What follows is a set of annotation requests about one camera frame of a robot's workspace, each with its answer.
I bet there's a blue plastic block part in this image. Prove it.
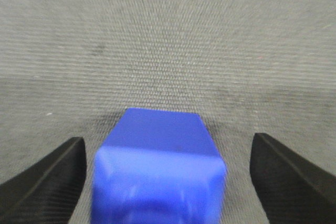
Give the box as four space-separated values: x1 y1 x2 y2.
90 108 227 223

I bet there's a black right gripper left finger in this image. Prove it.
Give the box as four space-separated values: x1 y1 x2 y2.
1 137 87 223

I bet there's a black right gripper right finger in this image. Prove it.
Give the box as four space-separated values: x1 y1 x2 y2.
249 133 335 223

